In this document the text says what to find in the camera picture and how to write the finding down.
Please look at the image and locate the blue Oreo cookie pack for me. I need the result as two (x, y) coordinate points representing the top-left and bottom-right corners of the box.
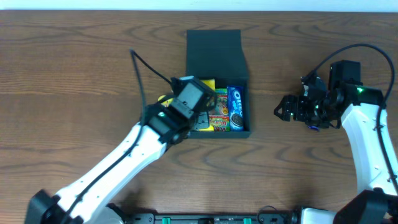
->
(227, 85), (244, 131)

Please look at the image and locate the Haribo gummy worms bag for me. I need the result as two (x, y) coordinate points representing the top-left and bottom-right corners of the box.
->
(209, 88), (230, 132)

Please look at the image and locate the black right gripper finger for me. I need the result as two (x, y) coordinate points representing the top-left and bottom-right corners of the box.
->
(274, 107), (291, 121)
(278, 95), (294, 109)

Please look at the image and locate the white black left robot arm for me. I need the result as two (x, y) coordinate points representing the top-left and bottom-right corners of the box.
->
(25, 77), (216, 223)

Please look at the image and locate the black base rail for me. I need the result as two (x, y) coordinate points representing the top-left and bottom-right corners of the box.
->
(126, 211), (299, 224)

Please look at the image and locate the yellow snack bag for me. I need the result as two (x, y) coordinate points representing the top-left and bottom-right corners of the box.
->
(158, 79), (215, 131)

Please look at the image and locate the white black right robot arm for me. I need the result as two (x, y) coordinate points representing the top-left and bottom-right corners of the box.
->
(274, 60), (397, 223)

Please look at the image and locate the blue Dairy Milk chocolate bar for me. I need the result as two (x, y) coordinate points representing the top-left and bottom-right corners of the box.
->
(308, 126), (319, 131)

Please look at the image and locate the black cardboard gift box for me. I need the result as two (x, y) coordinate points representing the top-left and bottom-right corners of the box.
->
(186, 30), (251, 139)

